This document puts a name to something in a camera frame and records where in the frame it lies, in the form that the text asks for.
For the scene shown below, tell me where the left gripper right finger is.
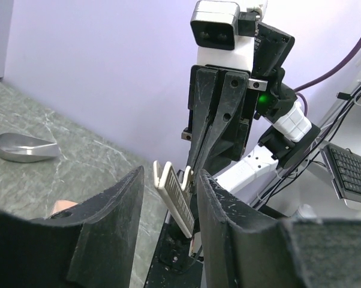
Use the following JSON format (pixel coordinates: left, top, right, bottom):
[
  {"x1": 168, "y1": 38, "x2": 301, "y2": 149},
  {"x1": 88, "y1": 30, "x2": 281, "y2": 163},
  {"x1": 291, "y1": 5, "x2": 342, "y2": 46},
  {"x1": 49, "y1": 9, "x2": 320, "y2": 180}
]
[{"x1": 197, "y1": 170, "x2": 361, "y2": 287}]

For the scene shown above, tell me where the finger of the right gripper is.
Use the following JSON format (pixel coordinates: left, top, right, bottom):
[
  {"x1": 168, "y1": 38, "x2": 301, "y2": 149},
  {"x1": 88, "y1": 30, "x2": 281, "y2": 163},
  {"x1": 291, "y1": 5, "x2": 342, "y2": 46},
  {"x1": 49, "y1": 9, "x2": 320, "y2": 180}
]
[
  {"x1": 193, "y1": 71, "x2": 249, "y2": 178},
  {"x1": 187, "y1": 68, "x2": 218, "y2": 171}
]

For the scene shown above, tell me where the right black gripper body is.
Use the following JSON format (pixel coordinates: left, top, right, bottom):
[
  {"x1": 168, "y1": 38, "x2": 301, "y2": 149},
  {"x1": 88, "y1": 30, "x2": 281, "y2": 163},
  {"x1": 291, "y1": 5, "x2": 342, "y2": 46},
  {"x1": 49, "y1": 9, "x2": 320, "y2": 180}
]
[{"x1": 185, "y1": 65, "x2": 261, "y2": 161}]

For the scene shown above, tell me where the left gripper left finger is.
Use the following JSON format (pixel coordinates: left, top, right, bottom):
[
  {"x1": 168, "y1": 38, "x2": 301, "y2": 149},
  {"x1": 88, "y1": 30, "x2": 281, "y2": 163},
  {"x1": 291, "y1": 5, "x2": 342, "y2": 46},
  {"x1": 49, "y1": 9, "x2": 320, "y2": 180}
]
[{"x1": 0, "y1": 166, "x2": 144, "y2": 287}]

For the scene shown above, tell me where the peach cat litter bag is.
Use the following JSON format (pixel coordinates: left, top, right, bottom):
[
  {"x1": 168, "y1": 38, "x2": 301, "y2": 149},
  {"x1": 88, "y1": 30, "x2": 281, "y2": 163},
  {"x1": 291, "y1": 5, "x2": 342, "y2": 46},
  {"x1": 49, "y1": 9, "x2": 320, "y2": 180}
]
[{"x1": 50, "y1": 200, "x2": 77, "y2": 215}]

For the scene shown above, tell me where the wooden ruler with crown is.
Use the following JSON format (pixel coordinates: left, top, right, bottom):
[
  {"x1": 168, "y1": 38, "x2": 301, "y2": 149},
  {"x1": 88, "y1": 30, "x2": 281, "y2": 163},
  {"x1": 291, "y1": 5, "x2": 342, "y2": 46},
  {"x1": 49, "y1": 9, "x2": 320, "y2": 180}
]
[{"x1": 153, "y1": 160, "x2": 195, "y2": 239}]

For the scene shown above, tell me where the silver metal scoop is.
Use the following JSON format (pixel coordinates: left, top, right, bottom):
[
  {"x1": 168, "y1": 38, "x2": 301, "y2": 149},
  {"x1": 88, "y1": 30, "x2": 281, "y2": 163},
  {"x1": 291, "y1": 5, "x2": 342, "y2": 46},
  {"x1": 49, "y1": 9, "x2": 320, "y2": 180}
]
[{"x1": 0, "y1": 133, "x2": 61, "y2": 163}]

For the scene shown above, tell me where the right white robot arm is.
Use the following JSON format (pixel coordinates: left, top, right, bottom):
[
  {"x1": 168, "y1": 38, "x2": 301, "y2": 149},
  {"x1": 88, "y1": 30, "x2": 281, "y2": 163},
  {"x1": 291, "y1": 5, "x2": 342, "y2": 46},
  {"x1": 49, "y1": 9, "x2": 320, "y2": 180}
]
[{"x1": 183, "y1": 23, "x2": 320, "y2": 193}]

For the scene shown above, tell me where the black computer keyboard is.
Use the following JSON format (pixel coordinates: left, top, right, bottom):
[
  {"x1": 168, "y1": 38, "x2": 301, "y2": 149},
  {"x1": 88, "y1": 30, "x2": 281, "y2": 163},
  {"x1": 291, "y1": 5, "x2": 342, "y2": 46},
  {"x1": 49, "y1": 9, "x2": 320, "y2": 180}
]
[{"x1": 320, "y1": 143, "x2": 361, "y2": 211}]

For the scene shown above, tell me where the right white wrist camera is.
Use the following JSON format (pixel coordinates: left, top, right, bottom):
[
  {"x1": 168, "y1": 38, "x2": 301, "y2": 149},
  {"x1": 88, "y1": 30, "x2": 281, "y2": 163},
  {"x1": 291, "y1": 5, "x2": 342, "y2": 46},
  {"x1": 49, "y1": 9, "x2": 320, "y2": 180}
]
[{"x1": 190, "y1": 1, "x2": 268, "y2": 72}]

